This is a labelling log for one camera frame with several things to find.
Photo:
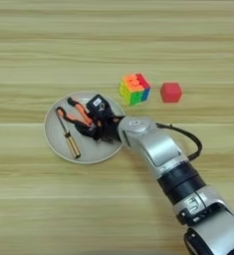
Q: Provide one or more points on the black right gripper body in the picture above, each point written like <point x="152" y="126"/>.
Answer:
<point x="108" y="129"/>

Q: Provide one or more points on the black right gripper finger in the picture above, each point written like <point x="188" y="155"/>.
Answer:
<point x="87" y="129"/>

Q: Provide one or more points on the orange and black needle-nose pliers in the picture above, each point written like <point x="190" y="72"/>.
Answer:
<point x="80" y="114"/>

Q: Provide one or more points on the multicoloured puzzle cube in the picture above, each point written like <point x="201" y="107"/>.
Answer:
<point x="133" y="88"/>

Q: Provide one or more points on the red foam cube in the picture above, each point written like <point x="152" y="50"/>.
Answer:
<point x="171" y="92"/>

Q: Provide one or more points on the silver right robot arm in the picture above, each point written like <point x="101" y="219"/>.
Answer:
<point x="161" y="149"/>

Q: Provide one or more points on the round grey plate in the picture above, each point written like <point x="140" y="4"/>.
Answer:
<point x="52" y="139"/>

